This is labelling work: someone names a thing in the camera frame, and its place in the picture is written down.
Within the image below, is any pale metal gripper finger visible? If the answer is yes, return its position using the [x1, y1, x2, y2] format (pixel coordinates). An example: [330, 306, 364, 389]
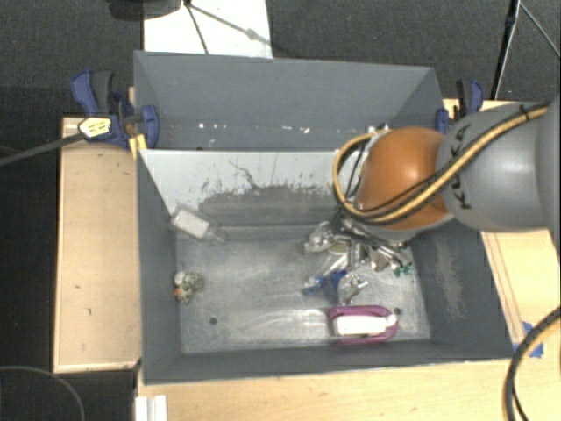
[338, 271, 370, 304]
[301, 254, 350, 296]

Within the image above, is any grey and white toy animal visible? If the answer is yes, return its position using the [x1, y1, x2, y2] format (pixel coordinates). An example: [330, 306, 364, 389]
[174, 270, 206, 305]

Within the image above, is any pale wood flat board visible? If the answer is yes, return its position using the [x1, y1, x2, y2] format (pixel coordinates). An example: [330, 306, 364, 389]
[52, 116, 142, 375]

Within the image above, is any grey metal bin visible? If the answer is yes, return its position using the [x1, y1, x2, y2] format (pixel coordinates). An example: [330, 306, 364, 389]
[132, 50, 515, 386]

